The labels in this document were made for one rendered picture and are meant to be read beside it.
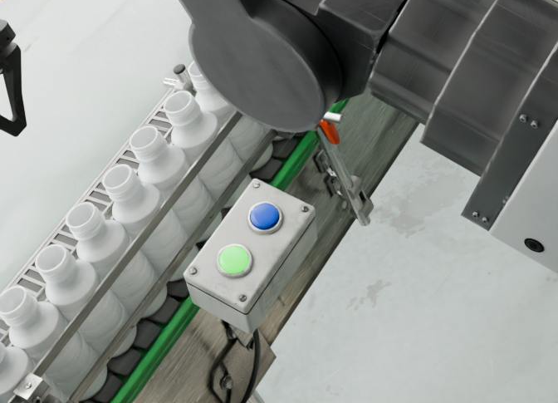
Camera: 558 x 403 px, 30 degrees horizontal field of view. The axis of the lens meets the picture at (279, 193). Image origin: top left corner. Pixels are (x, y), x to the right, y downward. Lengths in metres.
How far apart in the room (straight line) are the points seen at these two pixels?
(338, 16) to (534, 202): 0.12
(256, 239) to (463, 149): 0.65
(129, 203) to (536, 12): 0.78
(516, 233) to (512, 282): 1.87
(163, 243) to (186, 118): 0.15
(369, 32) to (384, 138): 1.03
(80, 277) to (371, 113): 0.50
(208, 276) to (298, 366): 1.33
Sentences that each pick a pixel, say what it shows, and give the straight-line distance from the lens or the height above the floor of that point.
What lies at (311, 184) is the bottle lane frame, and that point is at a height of 0.94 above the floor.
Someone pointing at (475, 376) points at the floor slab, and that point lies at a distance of 2.25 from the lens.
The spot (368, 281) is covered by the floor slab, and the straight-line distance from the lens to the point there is 2.47.
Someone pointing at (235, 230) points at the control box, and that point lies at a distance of 1.11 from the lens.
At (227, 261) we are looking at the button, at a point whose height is 1.12.
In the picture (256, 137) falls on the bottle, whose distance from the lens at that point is 1.30.
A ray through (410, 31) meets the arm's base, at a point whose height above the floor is 1.60.
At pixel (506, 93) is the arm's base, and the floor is 1.57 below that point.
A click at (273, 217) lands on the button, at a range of 1.10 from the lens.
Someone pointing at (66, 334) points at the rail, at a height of 1.11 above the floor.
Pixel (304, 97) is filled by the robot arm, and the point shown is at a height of 1.57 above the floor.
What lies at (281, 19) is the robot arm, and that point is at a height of 1.61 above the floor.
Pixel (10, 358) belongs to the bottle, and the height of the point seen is 1.13.
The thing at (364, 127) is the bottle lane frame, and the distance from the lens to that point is 1.44.
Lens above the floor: 1.88
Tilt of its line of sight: 43 degrees down
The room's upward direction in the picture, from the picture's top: 29 degrees counter-clockwise
